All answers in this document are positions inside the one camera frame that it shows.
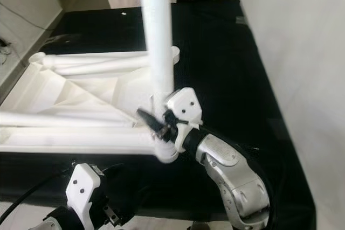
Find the white plastic table leg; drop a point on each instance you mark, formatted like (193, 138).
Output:
(156, 36)
(113, 57)
(86, 69)
(59, 118)

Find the clear tape patch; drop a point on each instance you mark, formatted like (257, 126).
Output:
(241, 20)

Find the black tablecloth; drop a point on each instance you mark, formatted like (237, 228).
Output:
(248, 79)

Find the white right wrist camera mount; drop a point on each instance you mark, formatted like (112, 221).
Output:
(186, 103)

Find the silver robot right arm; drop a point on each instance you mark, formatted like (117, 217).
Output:
(232, 171)

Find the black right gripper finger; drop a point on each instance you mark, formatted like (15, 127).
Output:
(150, 119)

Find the white plastic table top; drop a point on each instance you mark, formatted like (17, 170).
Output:
(86, 141)

